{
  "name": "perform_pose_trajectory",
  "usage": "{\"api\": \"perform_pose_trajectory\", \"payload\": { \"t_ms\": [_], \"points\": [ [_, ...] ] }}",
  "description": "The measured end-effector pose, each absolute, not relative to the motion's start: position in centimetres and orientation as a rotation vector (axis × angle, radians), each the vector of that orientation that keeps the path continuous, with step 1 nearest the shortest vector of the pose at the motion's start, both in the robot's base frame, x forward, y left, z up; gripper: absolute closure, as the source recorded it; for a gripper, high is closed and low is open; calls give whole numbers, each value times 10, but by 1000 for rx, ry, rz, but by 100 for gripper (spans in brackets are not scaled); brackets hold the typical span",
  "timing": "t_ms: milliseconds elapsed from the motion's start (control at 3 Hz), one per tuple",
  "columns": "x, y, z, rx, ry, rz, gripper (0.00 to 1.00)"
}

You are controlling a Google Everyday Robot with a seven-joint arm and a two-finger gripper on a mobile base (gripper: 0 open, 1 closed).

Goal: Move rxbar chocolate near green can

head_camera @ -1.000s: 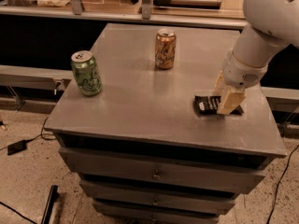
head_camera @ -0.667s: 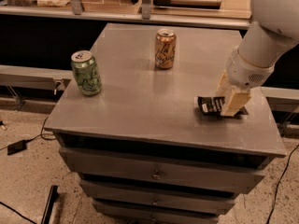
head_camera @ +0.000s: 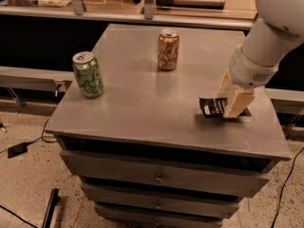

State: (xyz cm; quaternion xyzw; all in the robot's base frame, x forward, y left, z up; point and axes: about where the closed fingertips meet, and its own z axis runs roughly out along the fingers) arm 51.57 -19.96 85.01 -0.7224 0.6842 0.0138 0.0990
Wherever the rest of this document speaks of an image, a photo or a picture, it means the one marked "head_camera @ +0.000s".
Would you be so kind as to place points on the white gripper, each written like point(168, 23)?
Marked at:
point(248, 68)

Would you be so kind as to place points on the black rxbar chocolate wrapper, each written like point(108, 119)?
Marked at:
point(213, 107)

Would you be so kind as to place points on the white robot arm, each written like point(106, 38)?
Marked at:
point(278, 29)

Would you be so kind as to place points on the orange LaCroix can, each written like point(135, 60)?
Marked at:
point(168, 49)

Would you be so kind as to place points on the green soda can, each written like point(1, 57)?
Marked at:
point(87, 74)

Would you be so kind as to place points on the grey metal drawer cabinet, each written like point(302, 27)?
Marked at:
point(143, 149)

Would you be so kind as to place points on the black bar on floor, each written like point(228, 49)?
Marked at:
point(52, 202)

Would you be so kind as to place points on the black power adapter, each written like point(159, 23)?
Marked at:
point(17, 150)

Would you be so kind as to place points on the long grey shelf rail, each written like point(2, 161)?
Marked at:
point(139, 19)

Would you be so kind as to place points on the grey metal bench rail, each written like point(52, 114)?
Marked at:
point(35, 79)

